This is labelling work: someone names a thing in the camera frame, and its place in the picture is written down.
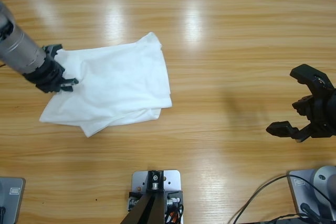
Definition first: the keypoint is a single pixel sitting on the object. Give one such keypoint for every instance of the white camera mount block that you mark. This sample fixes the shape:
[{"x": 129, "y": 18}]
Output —
[{"x": 173, "y": 179}]

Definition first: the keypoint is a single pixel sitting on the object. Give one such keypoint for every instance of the white t-shirt with black logo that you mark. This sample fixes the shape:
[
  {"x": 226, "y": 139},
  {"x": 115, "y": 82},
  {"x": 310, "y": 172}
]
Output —
[{"x": 118, "y": 82}]

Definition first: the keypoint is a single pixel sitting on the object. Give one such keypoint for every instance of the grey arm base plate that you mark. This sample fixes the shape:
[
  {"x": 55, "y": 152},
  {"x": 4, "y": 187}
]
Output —
[
  {"x": 11, "y": 203},
  {"x": 299, "y": 182}
]

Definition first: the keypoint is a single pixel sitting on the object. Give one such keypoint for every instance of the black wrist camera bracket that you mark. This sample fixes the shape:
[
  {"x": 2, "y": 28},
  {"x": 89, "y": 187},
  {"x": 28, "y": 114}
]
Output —
[
  {"x": 51, "y": 49},
  {"x": 305, "y": 73}
]

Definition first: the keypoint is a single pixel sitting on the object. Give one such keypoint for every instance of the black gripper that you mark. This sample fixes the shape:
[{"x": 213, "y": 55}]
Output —
[
  {"x": 320, "y": 116},
  {"x": 47, "y": 77}
]

